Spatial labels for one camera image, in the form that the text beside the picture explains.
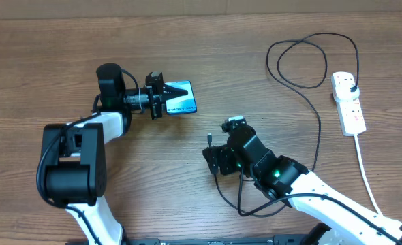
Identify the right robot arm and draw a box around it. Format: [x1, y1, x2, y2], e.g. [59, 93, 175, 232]
[202, 122, 402, 244]

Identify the black USB-C charging cable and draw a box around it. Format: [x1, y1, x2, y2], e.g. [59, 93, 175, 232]
[206, 32, 360, 218]

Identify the white power strip cord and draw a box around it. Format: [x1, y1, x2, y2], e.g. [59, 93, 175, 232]
[353, 133, 384, 217]

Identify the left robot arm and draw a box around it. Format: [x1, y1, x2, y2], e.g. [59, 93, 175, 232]
[36, 63, 197, 244]

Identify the white power strip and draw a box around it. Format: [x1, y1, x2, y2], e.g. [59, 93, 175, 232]
[330, 71, 367, 136]

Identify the Galaxy S24+ smartphone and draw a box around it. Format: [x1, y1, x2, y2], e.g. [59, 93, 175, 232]
[165, 80, 197, 115]

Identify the white charger plug adapter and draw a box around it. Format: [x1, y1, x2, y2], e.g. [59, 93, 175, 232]
[333, 84, 360, 103]

